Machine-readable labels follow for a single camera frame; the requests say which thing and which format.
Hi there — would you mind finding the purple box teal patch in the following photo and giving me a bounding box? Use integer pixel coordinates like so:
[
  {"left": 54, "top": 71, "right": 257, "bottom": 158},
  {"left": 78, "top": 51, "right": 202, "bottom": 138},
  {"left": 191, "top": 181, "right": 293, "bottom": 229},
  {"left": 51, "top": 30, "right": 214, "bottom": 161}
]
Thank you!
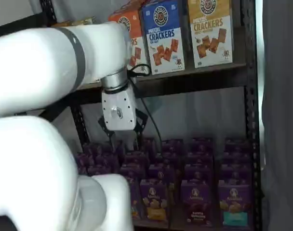
[{"left": 218, "top": 183, "right": 255, "bottom": 227}]

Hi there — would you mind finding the black metal shelf rack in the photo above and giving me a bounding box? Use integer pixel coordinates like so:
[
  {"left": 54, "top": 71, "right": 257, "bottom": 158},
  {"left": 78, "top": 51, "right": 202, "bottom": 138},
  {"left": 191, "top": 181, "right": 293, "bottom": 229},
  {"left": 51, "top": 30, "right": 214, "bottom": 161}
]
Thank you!
[{"left": 38, "top": 0, "right": 264, "bottom": 231}]

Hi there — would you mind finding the purple Annie's snack box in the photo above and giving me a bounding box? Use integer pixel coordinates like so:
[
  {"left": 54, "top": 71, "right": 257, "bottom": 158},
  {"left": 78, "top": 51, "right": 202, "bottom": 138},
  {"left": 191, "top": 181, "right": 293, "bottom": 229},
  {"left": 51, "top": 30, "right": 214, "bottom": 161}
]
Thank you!
[
  {"left": 123, "top": 151, "right": 150, "bottom": 166},
  {"left": 224, "top": 138, "right": 251, "bottom": 153},
  {"left": 102, "top": 141, "right": 125, "bottom": 155},
  {"left": 222, "top": 151, "right": 252, "bottom": 166},
  {"left": 82, "top": 143, "right": 102, "bottom": 157},
  {"left": 189, "top": 138, "right": 214, "bottom": 154},
  {"left": 120, "top": 163, "right": 147, "bottom": 179},
  {"left": 160, "top": 139, "right": 186, "bottom": 154},
  {"left": 186, "top": 151, "right": 214, "bottom": 167},
  {"left": 220, "top": 163, "right": 253, "bottom": 185},
  {"left": 184, "top": 165, "right": 214, "bottom": 181},
  {"left": 147, "top": 165, "right": 175, "bottom": 181},
  {"left": 87, "top": 165, "right": 111, "bottom": 177},
  {"left": 75, "top": 153, "right": 90, "bottom": 174},
  {"left": 139, "top": 138, "right": 160, "bottom": 154},
  {"left": 95, "top": 154, "right": 121, "bottom": 169},
  {"left": 155, "top": 152, "right": 184, "bottom": 167}
]

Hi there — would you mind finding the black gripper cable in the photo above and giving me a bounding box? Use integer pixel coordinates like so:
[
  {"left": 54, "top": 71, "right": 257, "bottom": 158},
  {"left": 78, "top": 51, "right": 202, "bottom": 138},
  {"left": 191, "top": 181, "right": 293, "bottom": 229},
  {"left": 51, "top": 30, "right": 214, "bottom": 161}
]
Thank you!
[{"left": 128, "top": 63, "right": 163, "bottom": 152}]

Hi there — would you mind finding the purple box yellow patch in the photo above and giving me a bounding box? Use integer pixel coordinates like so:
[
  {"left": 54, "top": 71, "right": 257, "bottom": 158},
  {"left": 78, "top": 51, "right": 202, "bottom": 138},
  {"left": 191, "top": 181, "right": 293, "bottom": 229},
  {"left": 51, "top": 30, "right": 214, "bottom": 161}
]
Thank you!
[{"left": 139, "top": 179, "right": 171, "bottom": 222}]

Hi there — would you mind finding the orange cheddar pretzel crackers box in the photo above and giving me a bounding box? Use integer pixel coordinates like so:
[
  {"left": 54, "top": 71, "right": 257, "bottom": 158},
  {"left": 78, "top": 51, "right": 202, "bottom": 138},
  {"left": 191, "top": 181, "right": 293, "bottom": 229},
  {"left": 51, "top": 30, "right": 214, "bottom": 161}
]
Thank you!
[{"left": 107, "top": 9, "right": 151, "bottom": 74}]

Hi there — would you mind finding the yellow honey mustard crackers box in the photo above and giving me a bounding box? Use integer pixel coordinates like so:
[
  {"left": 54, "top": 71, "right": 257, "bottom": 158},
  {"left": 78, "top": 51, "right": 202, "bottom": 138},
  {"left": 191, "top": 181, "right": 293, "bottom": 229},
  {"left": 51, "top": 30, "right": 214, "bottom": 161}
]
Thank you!
[{"left": 186, "top": 0, "right": 234, "bottom": 69}]

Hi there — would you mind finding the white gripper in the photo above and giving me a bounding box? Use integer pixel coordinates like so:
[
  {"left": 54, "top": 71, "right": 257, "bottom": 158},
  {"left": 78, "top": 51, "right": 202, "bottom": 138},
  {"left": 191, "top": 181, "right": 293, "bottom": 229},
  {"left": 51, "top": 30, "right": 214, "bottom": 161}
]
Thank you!
[{"left": 97, "top": 87, "right": 149, "bottom": 148}]

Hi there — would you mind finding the Simple Mills almond bar box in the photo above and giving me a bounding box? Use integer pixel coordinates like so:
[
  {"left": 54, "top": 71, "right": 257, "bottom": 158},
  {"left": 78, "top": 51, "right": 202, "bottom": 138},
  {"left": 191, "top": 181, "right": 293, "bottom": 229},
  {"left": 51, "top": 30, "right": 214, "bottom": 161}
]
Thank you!
[{"left": 50, "top": 16, "right": 97, "bottom": 27}]

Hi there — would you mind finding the blue sea salt crackers box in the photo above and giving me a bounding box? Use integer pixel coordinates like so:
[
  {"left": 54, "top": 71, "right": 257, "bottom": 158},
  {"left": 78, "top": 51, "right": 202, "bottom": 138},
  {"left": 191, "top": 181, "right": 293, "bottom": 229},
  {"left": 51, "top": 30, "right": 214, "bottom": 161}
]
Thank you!
[{"left": 139, "top": 0, "right": 186, "bottom": 76}]

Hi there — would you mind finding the purple box green patch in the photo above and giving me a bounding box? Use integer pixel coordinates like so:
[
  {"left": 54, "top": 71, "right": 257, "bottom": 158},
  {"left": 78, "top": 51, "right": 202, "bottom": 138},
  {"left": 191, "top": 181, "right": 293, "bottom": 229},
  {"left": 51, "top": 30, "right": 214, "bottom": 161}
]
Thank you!
[{"left": 126, "top": 177, "right": 141, "bottom": 218}]

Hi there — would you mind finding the purple box brown patch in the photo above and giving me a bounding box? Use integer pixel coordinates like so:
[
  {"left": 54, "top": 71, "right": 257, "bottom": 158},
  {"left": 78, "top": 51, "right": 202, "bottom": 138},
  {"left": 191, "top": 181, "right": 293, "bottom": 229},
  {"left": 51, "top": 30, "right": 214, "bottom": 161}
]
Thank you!
[{"left": 181, "top": 179, "right": 215, "bottom": 227}]

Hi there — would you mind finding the grey fabric curtain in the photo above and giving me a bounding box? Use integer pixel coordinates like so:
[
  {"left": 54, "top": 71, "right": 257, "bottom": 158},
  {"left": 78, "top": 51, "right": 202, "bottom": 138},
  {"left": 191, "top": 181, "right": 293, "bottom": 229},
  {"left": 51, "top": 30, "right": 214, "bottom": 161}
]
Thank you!
[{"left": 256, "top": 0, "right": 293, "bottom": 231}]

